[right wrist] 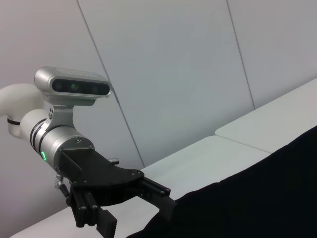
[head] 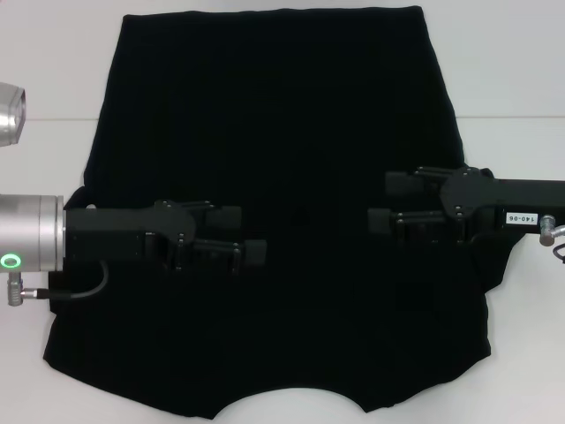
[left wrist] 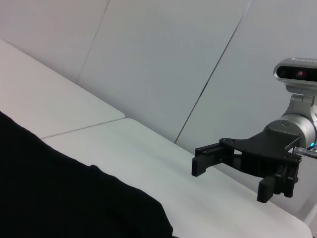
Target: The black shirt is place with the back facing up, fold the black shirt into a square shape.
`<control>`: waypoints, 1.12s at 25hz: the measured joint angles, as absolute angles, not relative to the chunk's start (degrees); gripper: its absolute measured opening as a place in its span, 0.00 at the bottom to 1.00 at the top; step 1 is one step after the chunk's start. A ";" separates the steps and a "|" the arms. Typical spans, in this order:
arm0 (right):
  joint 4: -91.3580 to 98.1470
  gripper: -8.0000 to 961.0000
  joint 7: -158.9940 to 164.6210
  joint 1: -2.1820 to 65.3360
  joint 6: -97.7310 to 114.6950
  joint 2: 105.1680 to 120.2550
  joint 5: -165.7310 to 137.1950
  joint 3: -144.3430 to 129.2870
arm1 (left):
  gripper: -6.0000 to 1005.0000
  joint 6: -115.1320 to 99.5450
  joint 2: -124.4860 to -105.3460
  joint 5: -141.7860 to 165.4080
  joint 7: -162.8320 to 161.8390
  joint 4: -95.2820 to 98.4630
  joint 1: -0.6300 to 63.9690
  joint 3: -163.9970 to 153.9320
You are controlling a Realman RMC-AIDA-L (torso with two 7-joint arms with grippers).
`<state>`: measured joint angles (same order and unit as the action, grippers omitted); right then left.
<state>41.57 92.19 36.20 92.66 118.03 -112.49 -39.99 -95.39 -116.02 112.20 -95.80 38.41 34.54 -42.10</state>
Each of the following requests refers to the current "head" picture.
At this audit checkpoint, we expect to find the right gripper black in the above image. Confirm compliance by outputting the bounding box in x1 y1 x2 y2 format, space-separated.
384 165 565 245

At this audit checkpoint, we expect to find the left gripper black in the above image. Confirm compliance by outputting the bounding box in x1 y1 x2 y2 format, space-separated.
64 200 244 274

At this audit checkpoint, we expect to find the black shirt with FREE print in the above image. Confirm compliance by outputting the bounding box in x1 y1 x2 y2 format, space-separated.
42 4 526 424

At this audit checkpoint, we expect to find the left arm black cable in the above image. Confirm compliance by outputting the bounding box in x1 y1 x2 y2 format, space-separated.
7 260 110 307

